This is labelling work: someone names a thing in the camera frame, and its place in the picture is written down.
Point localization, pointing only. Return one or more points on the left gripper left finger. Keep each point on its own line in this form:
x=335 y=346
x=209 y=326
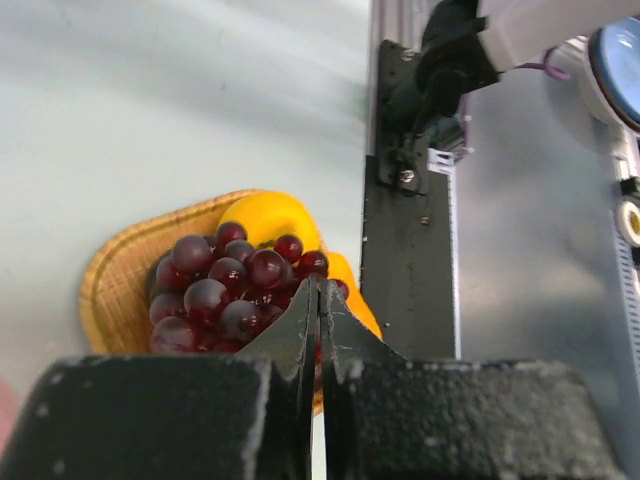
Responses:
x=190 y=416

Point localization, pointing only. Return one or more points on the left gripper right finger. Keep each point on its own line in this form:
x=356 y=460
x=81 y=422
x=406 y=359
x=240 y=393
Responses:
x=387 y=417

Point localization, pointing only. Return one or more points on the dark purple fake grapes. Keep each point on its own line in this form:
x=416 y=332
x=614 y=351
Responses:
x=217 y=293

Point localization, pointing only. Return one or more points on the woven bamboo tray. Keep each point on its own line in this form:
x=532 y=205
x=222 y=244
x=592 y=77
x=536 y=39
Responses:
x=117 y=285

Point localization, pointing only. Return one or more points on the yellow fake apple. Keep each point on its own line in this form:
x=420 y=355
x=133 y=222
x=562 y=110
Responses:
x=268 y=215

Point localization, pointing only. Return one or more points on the pink plastic bag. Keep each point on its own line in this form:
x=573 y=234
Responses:
x=8 y=411

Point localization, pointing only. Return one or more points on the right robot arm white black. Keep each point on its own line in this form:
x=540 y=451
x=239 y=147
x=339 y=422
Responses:
x=467 y=45

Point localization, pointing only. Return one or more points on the white round object blue top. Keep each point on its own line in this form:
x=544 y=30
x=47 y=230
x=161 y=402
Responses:
x=608 y=77

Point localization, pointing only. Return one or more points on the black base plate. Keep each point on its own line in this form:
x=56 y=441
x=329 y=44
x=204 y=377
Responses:
x=407 y=257

